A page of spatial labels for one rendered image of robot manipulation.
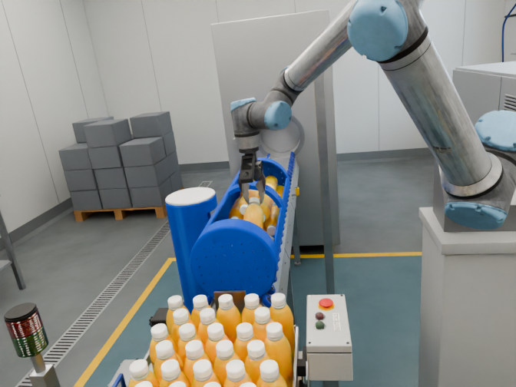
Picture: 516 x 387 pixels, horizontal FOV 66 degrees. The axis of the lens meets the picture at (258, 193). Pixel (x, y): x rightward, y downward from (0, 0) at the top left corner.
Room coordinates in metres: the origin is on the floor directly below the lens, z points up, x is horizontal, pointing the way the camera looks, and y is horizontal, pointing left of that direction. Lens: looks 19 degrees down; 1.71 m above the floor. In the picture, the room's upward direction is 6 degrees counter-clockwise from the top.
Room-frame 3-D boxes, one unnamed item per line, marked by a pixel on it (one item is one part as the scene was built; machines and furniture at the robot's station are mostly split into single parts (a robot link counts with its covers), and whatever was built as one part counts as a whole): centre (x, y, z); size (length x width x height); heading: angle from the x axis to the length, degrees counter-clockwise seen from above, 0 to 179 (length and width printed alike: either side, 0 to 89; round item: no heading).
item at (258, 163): (1.41, 0.01, 1.36); 0.09 x 0.08 x 0.12; 171
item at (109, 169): (5.07, 1.69, 0.59); 1.20 x 0.80 x 1.19; 79
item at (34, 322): (0.75, 0.54, 1.23); 0.06 x 0.06 x 0.04
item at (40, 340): (0.75, 0.54, 1.18); 0.06 x 0.06 x 0.05
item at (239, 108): (1.40, 0.01, 1.53); 0.10 x 0.09 x 0.12; 45
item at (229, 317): (0.95, 0.12, 0.99); 0.07 x 0.07 x 0.19
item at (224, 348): (0.75, 0.12, 1.09); 0.04 x 0.04 x 0.02
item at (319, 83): (2.49, -0.44, 0.85); 0.06 x 0.06 x 1.70; 81
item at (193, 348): (0.77, 0.19, 1.09); 0.04 x 0.04 x 0.02
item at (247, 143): (1.40, 0.02, 1.44); 0.10 x 0.09 x 0.05; 81
